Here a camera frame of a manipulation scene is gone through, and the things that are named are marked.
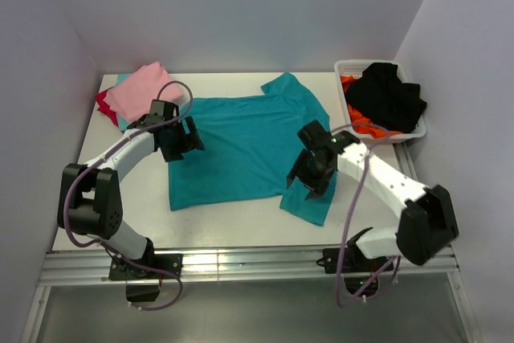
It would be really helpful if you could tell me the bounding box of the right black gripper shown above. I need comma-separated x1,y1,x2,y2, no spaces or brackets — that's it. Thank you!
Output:
287,148,336,200

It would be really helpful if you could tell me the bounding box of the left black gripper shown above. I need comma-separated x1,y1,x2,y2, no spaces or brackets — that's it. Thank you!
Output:
161,116,204,162

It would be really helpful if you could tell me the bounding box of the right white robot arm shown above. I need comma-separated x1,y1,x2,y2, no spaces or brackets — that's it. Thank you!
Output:
286,120,459,271

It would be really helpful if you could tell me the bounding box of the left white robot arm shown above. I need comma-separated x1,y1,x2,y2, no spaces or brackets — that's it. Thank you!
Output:
57,100,205,278

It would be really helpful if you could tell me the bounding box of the folded light teal t shirt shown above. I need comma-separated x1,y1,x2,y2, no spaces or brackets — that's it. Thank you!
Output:
109,74,137,132

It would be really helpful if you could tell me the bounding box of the folded pink t shirt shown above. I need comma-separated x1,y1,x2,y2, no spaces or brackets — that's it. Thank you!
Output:
105,62,172,120

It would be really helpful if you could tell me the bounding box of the orange t shirt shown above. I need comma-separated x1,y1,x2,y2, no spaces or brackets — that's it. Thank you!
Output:
340,76,402,139

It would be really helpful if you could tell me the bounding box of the folded red t shirt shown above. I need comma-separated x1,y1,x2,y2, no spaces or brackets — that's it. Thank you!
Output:
96,89,119,127

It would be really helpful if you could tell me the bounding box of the black t shirt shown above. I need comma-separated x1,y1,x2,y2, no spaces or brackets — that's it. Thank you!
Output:
345,62,427,133

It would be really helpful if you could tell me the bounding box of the white plastic basket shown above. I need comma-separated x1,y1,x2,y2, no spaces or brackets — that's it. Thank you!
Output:
334,59,426,144

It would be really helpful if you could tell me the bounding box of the aluminium rail frame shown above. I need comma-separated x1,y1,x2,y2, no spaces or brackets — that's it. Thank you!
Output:
19,145,483,343

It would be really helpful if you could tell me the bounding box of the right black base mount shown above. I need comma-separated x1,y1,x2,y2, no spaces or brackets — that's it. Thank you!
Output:
315,246,398,296

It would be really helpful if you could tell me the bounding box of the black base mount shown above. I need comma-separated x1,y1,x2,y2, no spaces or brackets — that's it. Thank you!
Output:
315,246,398,296
108,254,183,305

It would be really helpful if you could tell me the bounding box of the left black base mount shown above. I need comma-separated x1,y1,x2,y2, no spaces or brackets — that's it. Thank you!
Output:
108,254,183,305

